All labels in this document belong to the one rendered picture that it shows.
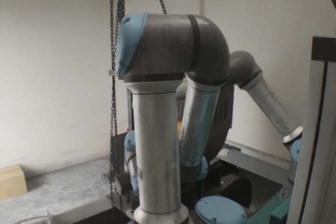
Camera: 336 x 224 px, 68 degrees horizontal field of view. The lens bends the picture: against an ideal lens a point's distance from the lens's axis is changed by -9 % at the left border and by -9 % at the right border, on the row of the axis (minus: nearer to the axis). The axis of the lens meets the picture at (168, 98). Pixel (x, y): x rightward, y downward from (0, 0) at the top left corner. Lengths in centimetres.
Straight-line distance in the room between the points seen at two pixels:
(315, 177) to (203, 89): 29
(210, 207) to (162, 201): 13
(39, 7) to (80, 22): 55
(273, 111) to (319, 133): 56
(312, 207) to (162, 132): 34
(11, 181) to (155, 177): 298
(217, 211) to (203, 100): 25
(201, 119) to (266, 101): 49
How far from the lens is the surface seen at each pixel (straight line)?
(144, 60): 48
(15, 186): 347
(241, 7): 261
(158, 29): 49
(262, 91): 108
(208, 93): 60
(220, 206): 65
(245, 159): 258
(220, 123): 162
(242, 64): 97
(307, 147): 57
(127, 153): 81
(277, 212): 68
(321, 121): 55
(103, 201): 199
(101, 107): 393
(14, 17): 347
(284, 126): 111
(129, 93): 175
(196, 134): 67
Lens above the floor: 178
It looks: 14 degrees down
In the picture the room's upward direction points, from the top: straight up
